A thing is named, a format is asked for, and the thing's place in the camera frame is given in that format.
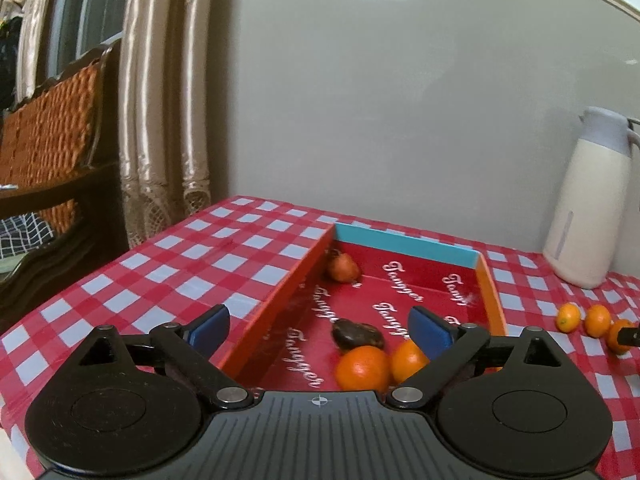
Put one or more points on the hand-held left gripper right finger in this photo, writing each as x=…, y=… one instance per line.
x=432, y=332

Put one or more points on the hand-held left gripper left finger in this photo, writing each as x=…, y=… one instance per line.
x=210, y=330

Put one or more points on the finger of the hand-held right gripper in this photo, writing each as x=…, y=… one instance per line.
x=629, y=338

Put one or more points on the small orange kumquat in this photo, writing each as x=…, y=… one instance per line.
x=614, y=335
x=570, y=317
x=598, y=320

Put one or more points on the mandarin orange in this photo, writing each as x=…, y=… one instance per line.
x=362, y=370
x=406, y=361

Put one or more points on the colourful cardboard box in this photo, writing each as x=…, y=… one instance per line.
x=400, y=280

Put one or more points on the dark brown fruit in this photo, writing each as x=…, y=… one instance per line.
x=357, y=335

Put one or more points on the orange fruit with brown spots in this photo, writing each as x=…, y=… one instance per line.
x=342, y=266

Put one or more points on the red checked tablecloth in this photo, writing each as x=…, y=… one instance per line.
x=190, y=260

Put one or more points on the white thermos jug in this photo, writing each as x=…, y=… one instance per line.
x=585, y=200

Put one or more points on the dark checked cloth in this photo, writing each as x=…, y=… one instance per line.
x=25, y=235

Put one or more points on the beige satin curtain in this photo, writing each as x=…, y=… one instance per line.
x=160, y=100
x=35, y=25

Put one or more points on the wooden sofa with orange cushion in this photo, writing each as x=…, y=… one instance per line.
x=50, y=125

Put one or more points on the dark hanging clothes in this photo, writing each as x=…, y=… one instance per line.
x=7, y=55

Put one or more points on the window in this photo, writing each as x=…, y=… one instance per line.
x=90, y=5

